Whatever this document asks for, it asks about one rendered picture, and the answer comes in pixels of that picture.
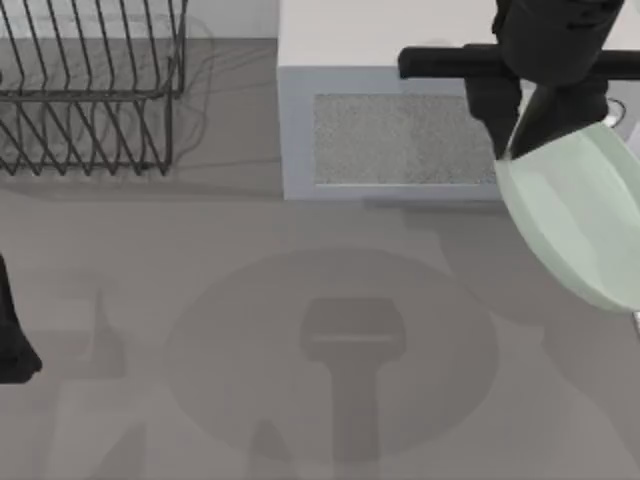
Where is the grey metal tap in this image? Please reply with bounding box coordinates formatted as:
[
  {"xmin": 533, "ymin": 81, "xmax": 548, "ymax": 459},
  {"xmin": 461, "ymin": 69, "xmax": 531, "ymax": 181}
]
[{"xmin": 605, "ymin": 98, "xmax": 628, "ymax": 129}]

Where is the white sink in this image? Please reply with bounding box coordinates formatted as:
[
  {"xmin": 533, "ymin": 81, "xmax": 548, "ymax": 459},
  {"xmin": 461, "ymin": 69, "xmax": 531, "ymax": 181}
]
[{"xmin": 276, "ymin": 0, "xmax": 640, "ymax": 202}]

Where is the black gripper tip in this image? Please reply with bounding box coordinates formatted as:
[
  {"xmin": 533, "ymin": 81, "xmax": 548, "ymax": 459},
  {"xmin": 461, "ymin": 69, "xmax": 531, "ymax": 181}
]
[{"xmin": 0, "ymin": 254, "xmax": 44, "ymax": 385}]

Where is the dark wire dish rack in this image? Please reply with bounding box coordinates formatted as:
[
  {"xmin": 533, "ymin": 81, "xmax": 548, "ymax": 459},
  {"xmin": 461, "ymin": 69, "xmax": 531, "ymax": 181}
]
[{"xmin": 0, "ymin": 0, "xmax": 190, "ymax": 177}]

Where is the pale green plate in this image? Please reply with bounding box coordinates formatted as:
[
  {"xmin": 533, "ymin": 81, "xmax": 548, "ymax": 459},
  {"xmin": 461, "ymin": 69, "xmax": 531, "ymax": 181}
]
[{"xmin": 493, "ymin": 122, "xmax": 640, "ymax": 314}]

